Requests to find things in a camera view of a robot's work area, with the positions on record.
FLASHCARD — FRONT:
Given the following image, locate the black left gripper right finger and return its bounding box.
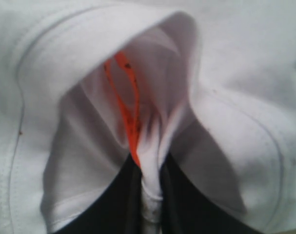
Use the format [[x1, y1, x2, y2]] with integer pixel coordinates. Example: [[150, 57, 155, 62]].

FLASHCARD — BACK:
[[160, 154, 257, 234]]

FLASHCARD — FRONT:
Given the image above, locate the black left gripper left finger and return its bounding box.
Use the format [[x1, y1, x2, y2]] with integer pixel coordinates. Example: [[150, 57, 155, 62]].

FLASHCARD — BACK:
[[56, 156, 141, 234]]

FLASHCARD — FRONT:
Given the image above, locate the white t-shirt with red lettering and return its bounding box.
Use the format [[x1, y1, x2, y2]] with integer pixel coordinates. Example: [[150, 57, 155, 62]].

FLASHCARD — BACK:
[[0, 0, 296, 234]]

